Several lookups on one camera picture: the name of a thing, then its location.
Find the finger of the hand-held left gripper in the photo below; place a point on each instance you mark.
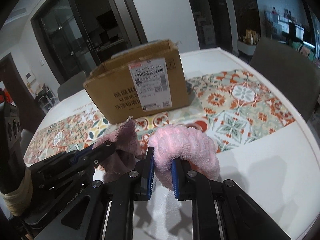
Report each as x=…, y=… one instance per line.
x=75, y=176
x=85, y=152

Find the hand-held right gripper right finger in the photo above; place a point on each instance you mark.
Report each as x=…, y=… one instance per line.
x=175, y=177

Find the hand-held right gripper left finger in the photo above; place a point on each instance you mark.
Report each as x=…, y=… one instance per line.
x=150, y=170

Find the light pink fluffy cloth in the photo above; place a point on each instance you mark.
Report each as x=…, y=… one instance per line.
x=180, y=142

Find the dusty pink towel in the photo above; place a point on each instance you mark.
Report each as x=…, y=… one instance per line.
x=125, y=140

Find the brown cardboard box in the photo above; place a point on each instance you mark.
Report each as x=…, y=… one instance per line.
x=115, y=97

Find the light grey chair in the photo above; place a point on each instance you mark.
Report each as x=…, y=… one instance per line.
x=72, y=87

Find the small white shelf rack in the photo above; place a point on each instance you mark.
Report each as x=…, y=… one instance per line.
x=46, y=98

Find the dark wooden door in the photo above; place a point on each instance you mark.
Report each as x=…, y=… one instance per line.
x=15, y=80

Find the patterned table runner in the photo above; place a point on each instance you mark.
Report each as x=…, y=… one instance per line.
x=240, y=100

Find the dark glass sliding door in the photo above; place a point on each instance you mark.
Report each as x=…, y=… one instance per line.
x=75, y=37

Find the grey upholstered chair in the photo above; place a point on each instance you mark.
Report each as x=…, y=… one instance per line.
x=285, y=75

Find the white sideboard with ornaments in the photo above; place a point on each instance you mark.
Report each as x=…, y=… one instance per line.
x=247, y=45

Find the white wall control panel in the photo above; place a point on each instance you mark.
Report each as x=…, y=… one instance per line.
x=30, y=77

